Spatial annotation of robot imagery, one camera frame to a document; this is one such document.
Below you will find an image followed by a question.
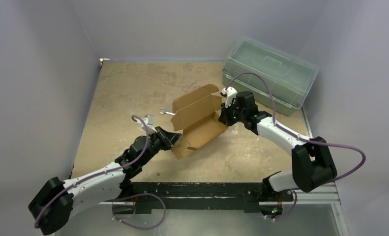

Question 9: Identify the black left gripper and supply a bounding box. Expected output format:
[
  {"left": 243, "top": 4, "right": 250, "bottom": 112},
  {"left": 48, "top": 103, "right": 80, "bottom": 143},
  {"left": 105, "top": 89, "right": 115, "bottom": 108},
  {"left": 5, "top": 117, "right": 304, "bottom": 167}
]
[{"left": 140, "top": 126, "right": 181, "bottom": 165}]

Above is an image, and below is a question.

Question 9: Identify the brown cardboard box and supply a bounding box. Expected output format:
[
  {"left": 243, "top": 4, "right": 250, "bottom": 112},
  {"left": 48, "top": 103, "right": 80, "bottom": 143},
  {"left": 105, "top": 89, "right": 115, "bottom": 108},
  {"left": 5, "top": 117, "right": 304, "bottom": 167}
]
[{"left": 171, "top": 84, "right": 228, "bottom": 160}]

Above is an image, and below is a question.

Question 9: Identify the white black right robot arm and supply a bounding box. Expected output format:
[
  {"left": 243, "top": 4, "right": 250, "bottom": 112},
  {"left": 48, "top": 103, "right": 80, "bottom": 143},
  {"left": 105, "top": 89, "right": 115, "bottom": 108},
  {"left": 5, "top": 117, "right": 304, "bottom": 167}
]
[{"left": 218, "top": 87, "right": 337, "bottom": 200}]

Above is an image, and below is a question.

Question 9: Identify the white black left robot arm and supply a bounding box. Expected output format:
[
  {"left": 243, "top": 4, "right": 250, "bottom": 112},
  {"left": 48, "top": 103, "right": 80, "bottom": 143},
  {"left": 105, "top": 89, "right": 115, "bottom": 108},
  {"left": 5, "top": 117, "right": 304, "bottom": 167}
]
[{"left": 28, "top": 126, "right": 182, "bottom": 236}]

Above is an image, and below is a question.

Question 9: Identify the clear plastic storage box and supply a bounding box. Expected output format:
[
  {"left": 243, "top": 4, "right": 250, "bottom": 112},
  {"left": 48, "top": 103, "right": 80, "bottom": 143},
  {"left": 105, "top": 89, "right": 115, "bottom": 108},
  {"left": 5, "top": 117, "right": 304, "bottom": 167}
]
[{"left": 222, "top": 36, "right": 319, "bottom": 109}]

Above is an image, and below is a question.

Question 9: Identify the silver open-end wrench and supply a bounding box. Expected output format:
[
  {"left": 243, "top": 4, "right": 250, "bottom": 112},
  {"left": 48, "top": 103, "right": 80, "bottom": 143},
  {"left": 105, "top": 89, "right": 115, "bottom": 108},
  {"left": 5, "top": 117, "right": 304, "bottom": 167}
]
[{"left": 159, "top": 108, "right": 175, "bottom": 116}]

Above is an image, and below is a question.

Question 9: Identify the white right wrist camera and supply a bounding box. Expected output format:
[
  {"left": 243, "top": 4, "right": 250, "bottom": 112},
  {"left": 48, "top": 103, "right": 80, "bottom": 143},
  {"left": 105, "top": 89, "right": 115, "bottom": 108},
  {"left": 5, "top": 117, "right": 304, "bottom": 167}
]
[{"left": 220, "top": 87, "right": 238, "bottom": 108}]

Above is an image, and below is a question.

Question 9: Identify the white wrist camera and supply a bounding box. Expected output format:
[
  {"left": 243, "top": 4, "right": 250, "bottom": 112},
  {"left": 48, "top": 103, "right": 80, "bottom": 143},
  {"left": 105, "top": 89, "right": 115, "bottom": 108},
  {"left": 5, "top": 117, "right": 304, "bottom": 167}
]
[
  {"left": 143, "top": 115, "right": 156, "bottom": 134},
  {"left": 220, "top": 87, "right": 238, "bottom": 108}
]

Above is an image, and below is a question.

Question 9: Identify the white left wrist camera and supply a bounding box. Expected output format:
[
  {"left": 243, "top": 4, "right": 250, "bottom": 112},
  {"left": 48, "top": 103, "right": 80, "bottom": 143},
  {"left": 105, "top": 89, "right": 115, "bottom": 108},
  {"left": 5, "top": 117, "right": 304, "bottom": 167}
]
[{"left": 143, "top": 115, "right": 156, "bottom": 134}]

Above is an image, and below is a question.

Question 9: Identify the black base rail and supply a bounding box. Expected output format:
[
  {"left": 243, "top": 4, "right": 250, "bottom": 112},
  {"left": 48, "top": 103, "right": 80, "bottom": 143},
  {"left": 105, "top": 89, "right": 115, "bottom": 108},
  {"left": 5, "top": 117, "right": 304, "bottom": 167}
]
[{"left": 118, "top": 182, "right": 294, "bottom": 214}]

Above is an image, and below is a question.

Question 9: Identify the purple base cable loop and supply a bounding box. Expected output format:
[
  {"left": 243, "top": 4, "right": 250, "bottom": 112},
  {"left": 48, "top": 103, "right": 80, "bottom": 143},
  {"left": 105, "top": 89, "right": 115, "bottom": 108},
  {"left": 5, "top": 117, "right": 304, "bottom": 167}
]
[{"left": 111, "top": 193, "right": 167, "bottom": 231}]

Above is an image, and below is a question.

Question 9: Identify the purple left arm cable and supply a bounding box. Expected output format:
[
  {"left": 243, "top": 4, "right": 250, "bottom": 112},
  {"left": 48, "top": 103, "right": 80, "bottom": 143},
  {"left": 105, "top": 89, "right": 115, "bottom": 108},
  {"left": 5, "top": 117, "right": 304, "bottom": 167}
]
[{"left": 33, "top": 115, "right": 150, "bottom": 229}]

